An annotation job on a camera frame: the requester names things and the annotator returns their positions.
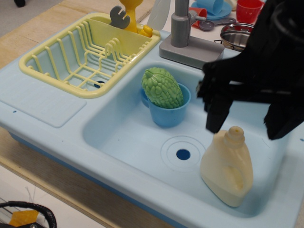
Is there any blue cup on plate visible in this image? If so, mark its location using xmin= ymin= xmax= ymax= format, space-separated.
xmin=196 ymin=0 xmax=224 ymax=15

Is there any steel toy pot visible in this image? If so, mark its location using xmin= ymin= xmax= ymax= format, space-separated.
xmin=214 ymin=23 xmax=254 ymax=52

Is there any light blue toy sink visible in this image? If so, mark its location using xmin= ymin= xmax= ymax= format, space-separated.
xmin=0 ymin=30 xmax=304 ymax=228

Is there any yellow dish drying rack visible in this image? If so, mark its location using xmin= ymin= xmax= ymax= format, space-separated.
xmin=19 ymin=13 xmax=161 ymax=98

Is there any yellow toy utensil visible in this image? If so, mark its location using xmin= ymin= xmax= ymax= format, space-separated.
xmin=119 ymin=0 xmax=143 ymax=33

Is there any grey measuring spoon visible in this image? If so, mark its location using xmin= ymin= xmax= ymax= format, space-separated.
xmin=199 ymin=18 xmax=237 ymax=31

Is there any red cup lying down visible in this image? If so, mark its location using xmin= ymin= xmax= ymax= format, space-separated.
xmin=189 ymin=7 xmax=207 ymax=27

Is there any blue plastic cup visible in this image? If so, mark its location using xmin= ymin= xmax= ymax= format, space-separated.
xmin=140 ymin=83 xmax=191 ymax=127

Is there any blue plate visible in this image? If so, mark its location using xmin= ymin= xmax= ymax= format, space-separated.
xmin=191 ymin=0 xmax=232 ymax=20

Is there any black cable loop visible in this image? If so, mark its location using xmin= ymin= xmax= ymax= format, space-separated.
xmin=0 ymin=200 xmax=57 ymax=228

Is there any cream detergent bottle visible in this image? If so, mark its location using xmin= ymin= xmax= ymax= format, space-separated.
xmin=200 ymin=126 xmax=253 ymax=207

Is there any grey toy faucet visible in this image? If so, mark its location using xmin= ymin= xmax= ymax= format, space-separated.
xmin=159 ymin=0 xmax=225 ymax=68

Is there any red mug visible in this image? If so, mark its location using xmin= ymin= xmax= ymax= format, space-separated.
xmin=236 ymin=0 xmax=265 ymax=24

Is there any small yellow toy piece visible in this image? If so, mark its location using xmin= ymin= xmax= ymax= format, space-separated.
xmin=139 ymin=25 xmax=153 ymax=38

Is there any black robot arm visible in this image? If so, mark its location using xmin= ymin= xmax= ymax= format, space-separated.
xmin=197 ymin=0 xmax=304 ymax=140

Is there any yellow tape piece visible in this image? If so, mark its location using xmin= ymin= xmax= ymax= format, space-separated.
xmin=9 ymin=210 xmax=39 ymax=227

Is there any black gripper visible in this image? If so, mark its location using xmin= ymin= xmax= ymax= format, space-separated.
xmin=197 ymin=51 xmax=304 ymax=140

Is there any black caster wheel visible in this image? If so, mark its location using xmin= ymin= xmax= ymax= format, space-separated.
xmin=14 ymin=0 xmax=26 ymax=8

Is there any green bitter gourd toy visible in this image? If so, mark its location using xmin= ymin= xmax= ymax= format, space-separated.
xmin=142 ymin=67 xmax=184 ymax=109

